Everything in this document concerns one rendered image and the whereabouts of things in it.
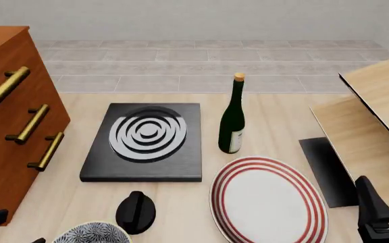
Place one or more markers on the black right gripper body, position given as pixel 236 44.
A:
pixel 383 235

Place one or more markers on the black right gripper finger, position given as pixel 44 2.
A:
pixel 371 205

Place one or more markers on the blue patterned bowl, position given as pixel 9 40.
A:
pixel 91 234

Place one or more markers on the pale wooden rack black base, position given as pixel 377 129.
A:
pixel 356 131

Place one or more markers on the round black stove knob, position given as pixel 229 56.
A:
pixel 135 212

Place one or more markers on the white plate with red rings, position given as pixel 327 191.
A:
pixel 265 202

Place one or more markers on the flat black stove plate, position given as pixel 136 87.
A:
pixel 140 168

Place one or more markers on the dark green wine bottle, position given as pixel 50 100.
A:
pixel 231 126

